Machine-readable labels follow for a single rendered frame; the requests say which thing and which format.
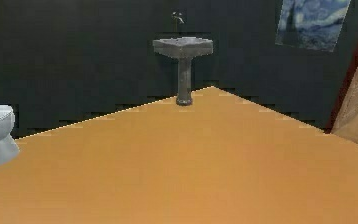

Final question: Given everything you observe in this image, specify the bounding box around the blue swirling sky painting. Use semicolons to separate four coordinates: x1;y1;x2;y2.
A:
274;0;352;53

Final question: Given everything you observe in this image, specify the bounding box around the grey pedestal sink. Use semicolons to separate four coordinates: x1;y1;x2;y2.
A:
152;36;215;107

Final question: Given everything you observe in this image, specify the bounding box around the grey sink tap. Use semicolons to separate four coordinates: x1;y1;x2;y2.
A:
171;11;186;34

